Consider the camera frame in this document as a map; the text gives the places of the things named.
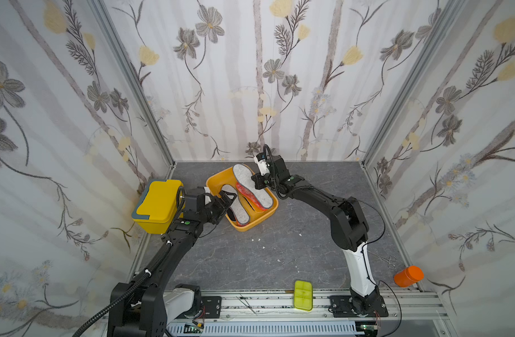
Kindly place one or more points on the red patterned insole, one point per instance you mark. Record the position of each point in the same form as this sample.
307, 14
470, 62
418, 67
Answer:
250, 198

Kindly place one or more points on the white slotted cable duct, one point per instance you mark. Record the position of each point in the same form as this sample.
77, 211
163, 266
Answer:
266, 329

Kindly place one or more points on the orange cylindrical container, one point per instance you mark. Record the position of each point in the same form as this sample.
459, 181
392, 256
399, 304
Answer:
409, 276

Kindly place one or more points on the yellow plastic storage tray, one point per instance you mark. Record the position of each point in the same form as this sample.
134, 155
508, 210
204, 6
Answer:
226, 177

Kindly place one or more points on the green compartment box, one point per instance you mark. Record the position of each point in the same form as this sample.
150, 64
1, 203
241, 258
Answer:
303, 296

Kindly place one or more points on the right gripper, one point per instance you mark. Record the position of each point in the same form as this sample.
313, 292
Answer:
266, 177

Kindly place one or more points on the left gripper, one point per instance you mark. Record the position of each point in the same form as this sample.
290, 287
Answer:
221, 208

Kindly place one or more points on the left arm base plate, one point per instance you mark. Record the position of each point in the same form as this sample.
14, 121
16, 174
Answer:
209, 308

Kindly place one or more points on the grey felt insole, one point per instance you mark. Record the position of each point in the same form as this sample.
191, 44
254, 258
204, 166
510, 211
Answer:
236, 212
243, 175

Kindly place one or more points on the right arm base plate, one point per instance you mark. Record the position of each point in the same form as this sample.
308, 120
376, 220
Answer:
355, 306

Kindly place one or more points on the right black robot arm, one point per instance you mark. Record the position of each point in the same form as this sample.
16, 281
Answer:
348, 226

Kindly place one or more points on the aluminium rail frame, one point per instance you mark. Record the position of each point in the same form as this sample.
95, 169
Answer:
411, 312

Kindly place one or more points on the yellow lidded box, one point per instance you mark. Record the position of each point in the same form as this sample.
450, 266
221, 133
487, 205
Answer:
157, 206

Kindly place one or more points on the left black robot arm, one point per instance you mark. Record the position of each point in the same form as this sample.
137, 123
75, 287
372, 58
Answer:
138, 307

